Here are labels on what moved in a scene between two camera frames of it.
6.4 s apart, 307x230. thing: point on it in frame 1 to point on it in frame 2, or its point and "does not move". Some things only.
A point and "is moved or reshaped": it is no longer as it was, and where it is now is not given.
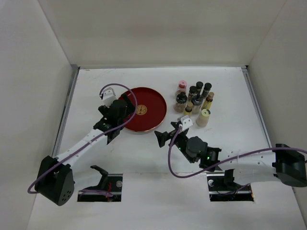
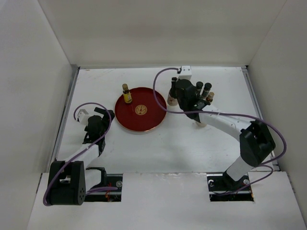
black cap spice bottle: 207,86 does not move
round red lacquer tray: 150,111 does not move
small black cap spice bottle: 199,86 does not move
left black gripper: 103,109 to 106,117
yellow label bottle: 207,103 does not move
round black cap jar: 180,105 is moved or reshaped
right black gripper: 162,137 to 173,87
